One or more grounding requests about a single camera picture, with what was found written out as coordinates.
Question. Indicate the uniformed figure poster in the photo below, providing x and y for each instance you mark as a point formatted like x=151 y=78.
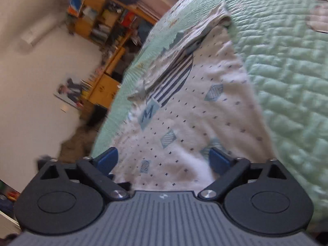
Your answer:
x=71 y=92

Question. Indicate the wooden bookshelf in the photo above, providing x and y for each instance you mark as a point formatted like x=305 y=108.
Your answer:
x=102 y=18

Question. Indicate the white star-print sweatshirt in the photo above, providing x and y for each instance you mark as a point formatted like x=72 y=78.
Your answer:
x=205 y=112

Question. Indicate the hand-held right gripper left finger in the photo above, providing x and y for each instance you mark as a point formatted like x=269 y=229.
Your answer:
x=109 y=159

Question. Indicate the black box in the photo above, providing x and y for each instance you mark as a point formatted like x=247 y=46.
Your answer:
x=97 y=115

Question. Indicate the white air conditioner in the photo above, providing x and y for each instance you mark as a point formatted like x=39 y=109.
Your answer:
x=41 y=30

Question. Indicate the green quilted bedspread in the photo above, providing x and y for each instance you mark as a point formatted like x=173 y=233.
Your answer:
x=289 y=82

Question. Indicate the brown fuzzy cloth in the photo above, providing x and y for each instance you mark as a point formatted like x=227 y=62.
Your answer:
x=82 y=143

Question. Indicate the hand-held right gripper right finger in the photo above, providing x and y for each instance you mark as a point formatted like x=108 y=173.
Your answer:
x=217 y=160

